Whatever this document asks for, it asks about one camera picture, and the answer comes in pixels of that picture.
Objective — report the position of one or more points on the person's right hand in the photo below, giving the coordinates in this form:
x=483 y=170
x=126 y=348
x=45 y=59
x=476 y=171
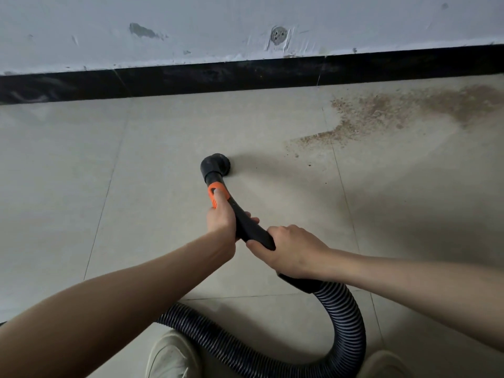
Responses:
x=295 y=249

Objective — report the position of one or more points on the person's left hand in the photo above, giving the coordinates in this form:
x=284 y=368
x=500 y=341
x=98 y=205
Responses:
x=222 y=224

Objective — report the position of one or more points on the brown sawdust dirt patch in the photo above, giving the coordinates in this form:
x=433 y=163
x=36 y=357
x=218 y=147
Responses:
x=394 y=114

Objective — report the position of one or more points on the person's right forearm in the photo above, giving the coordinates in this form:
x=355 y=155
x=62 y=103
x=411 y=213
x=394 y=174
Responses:
x=425 y=287

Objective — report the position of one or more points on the person's left forearm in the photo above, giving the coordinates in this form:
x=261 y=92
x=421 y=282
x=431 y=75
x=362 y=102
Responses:
x=102 y=311

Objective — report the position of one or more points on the tiled floor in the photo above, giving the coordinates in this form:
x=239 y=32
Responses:
x=94 y=200

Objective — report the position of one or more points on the grey shoe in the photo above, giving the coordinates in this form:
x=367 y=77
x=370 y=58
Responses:
x=384 y=366
x=169 y=356

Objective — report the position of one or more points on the round grey wall outlet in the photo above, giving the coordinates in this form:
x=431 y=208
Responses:
x=279 y=33

